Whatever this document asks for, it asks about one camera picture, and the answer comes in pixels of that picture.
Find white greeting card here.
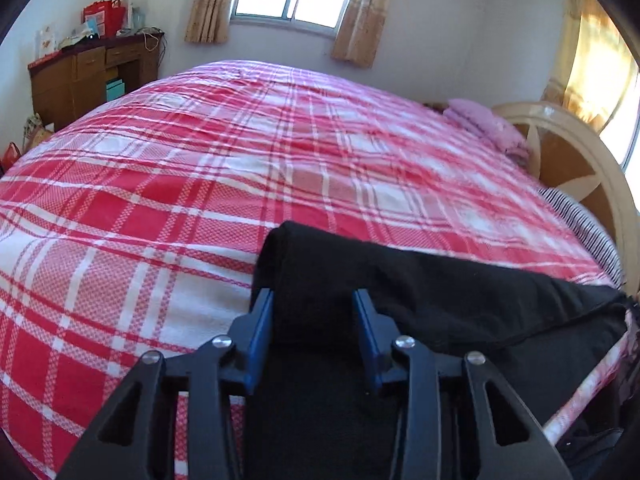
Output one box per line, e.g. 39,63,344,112
36,25,56,58

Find left beige curtain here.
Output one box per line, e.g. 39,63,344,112
184,0,233,44

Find teal box under desk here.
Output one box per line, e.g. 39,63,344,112
105,78,126,102

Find brown wooden desk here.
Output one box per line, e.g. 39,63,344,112
28,28,165,130

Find patterned paper bag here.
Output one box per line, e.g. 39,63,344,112
23,114,53,153

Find red plaid bed sheet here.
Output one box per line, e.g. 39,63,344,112
1,61,608,479

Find striped grey pillow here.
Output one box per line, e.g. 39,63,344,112
538,188,624,288

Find red gift bag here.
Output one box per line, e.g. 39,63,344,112
82,0,127,38

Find red bag on floor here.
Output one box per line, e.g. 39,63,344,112
0,142,21,172

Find black pants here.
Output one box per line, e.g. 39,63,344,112
243,222,631,479

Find yellow side curtain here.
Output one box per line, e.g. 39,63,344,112
541,0,639,133

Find folded pink blanket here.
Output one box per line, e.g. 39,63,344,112
442,99,530,165

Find cream and brown headboard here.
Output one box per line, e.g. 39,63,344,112
492,102,639,295

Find right beige curtain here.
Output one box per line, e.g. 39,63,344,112
331,0,390,68

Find beige curtain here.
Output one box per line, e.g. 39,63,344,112
184,0,233,44
331,0,390,68

